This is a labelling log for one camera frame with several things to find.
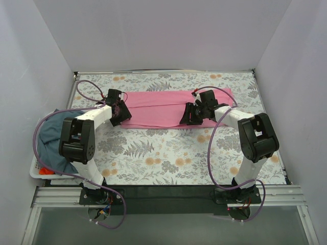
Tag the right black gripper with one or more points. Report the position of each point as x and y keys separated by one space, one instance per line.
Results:
x=190 y=114

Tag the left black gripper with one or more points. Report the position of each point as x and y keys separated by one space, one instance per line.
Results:
x=122 y=112

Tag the pink t shirt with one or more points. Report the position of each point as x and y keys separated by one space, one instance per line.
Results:
x=159 y=110

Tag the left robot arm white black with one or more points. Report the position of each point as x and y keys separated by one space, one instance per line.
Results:
x=78 y=145

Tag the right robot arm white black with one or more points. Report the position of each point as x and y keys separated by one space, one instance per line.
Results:
x=258 y=140

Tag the floral patterned table mat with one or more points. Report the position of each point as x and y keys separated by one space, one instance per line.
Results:
x=159 y=157

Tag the grey blue t shirt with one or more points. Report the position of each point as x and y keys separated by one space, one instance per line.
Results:
x=49 y=139

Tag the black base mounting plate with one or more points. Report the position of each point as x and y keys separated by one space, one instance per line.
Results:
x=166 y=201

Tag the orange garment in basket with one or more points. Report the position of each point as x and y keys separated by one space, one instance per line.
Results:
x=44 y=171

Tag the white laundry basket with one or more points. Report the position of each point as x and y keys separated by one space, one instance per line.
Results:
x=35 y=168

